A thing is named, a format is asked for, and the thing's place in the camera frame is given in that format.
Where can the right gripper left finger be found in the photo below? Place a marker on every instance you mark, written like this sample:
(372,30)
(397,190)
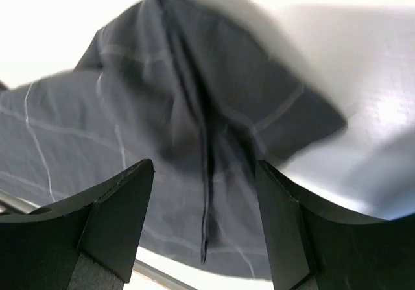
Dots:
(81,231)

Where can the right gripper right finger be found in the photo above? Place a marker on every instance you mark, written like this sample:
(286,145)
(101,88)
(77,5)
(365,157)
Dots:
(314,243)

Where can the dark grey checked cloth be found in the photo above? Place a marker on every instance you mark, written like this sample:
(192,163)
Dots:
(181,84)

